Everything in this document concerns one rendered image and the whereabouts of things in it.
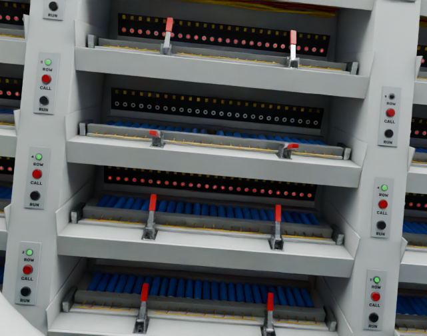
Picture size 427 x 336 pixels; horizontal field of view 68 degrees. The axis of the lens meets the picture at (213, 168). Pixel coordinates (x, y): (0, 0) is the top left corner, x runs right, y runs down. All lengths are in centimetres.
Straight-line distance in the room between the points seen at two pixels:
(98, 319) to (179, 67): 55
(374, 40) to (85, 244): 72
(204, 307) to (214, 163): 33
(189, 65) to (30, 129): 34
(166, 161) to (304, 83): 33
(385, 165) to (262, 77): 31
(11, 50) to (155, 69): 29
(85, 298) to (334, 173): 60
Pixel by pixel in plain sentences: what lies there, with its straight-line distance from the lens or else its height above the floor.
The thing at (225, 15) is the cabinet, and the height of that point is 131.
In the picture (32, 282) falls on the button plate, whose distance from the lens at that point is 75.
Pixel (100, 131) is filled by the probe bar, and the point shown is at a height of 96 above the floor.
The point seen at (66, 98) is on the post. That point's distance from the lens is 71.
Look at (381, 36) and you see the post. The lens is 79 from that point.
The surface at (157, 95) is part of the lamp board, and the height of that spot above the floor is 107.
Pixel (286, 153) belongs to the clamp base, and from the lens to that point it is 70.
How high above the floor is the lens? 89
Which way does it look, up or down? 1 degrees up
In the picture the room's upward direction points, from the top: 5 degrees clockwise
